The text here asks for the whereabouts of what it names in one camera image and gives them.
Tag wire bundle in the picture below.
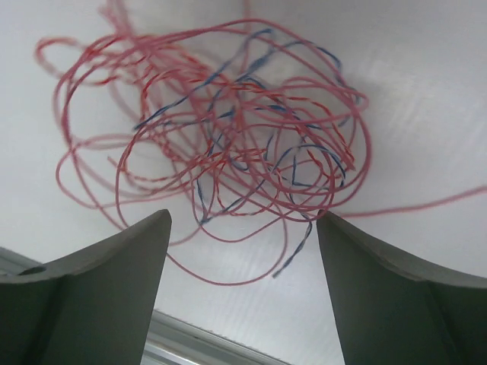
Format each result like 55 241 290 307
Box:
36 0 487 288

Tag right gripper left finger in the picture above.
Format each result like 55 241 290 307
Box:
1 210 171 364

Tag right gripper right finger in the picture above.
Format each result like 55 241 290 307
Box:
317 212 486 364

